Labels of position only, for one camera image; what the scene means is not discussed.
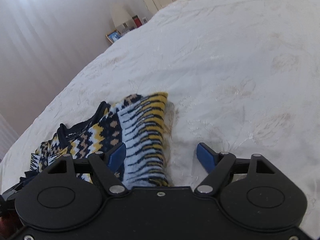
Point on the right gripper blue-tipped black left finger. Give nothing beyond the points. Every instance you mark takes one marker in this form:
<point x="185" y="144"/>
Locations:
<point x="103" y="169"/>

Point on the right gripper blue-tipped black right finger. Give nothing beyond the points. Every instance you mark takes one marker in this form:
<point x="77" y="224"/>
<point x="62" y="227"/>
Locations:
<point x="217" y="165"/>

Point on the navy yellow patterned knit sweater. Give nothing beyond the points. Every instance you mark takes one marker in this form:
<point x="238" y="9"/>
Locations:
<point x="137" y="121"/>

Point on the white embroidered bedspread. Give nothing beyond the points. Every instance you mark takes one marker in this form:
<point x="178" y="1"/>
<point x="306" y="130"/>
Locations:
<point x="241" y="76"/>

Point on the white table lamp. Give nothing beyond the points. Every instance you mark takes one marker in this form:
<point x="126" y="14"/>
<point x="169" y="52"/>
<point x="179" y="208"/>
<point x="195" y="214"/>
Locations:
<point x="120" y="18"/>

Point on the white sheer curtain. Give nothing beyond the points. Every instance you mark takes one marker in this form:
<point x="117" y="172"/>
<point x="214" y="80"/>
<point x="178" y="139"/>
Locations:
<point x="44" y="44"/>

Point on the red bottle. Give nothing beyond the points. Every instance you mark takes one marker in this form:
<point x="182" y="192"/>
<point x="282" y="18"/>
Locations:
<point x="137" y="21"/>

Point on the small white jar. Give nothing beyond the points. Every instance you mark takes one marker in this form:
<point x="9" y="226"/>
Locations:
<point x="144" y="20"/>

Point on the gold picture frame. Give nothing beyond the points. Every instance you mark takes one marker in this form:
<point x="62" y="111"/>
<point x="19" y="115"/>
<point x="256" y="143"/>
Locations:
<point x="114" y="36"/>

